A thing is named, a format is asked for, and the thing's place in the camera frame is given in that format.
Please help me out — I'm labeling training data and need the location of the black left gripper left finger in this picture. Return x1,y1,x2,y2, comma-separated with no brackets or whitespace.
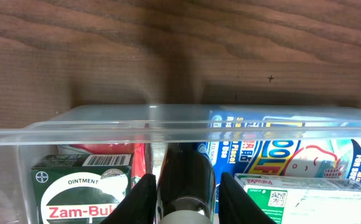
100,174,157,224

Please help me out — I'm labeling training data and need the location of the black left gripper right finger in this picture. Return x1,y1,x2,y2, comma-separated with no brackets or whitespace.
218,172,275,224

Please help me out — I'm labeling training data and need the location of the dark bottle white cap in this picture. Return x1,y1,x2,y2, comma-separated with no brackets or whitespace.
155,142,216,224

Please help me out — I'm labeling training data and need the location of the red Panadol ActiFast box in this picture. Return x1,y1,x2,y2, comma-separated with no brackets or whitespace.
57,143,151,187

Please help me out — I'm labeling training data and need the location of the green Zam-Buk box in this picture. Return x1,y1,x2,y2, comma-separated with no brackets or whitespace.
30,154,133,224

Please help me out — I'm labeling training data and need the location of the blue fever patch box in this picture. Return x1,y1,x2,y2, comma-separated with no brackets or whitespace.
195,108,361,215

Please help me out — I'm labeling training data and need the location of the clear plastic container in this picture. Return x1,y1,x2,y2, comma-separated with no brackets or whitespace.
0,105,361,223

